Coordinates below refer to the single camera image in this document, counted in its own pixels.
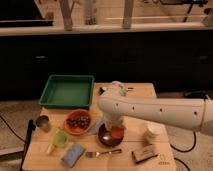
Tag red apple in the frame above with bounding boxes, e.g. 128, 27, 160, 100
111, 127, 124, 138

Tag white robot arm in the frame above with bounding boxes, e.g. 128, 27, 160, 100
97, 81, 213, 136

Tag purple bowl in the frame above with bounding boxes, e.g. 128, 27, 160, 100
98, 124, 124, 147

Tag orange bowl with grapes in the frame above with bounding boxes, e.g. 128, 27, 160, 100
63, 109, 92, 136

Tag black and white small object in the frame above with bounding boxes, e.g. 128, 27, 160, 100
98, 87, 107, 95

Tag silver fork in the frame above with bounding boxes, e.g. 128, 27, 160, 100
85, 149, 122, 158

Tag stacked white cups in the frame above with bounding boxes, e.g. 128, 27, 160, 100
144, 122, 161, 144

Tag brown wooden block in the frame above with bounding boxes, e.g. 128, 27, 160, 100
132, 144, 158, 164

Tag green measuring scoop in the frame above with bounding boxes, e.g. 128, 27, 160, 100
46, 130, 68, 155

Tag blue sponge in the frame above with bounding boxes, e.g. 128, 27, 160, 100
62, 143, 85, 168

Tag green plastic tray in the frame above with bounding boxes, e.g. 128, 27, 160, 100
39, 75, 94, 109

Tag small metal cup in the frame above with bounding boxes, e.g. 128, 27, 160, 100
36, 115, 51, 132

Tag black clamp bar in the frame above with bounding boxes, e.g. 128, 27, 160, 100
19, 120, 36, 171

